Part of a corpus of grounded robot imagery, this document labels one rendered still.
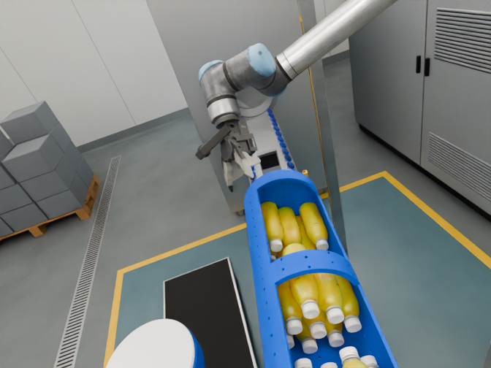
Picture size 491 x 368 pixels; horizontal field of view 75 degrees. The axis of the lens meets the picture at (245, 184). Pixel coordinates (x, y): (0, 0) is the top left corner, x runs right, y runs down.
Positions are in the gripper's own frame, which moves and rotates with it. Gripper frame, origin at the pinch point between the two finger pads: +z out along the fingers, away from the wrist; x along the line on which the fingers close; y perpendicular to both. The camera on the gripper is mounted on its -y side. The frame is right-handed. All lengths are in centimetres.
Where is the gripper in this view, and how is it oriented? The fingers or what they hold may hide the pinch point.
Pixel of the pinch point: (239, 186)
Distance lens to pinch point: 89.6
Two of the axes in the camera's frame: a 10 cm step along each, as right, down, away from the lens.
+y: 8.7, -1.9, 4.5
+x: -4.0, 2.6, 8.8
